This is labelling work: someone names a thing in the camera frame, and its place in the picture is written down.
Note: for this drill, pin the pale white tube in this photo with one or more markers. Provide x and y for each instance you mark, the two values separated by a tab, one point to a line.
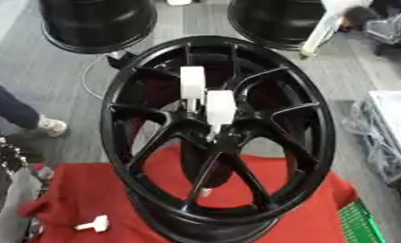
323	31

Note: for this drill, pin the green plastic crate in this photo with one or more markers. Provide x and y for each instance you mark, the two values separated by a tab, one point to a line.
359	224

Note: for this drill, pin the small black block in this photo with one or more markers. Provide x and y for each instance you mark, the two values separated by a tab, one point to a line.
121	60

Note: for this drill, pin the clear plastic bag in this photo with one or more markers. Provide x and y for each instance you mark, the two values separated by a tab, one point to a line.
375	148

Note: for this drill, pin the white box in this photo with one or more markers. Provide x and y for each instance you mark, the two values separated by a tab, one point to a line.
397	117

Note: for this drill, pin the black spoked wheel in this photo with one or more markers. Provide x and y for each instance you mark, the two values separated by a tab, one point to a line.
154	193

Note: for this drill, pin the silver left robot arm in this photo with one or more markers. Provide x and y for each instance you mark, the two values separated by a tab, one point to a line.
15	205

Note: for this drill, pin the black round wheel rim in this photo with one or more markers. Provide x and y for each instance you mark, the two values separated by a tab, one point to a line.
276	22
98	22

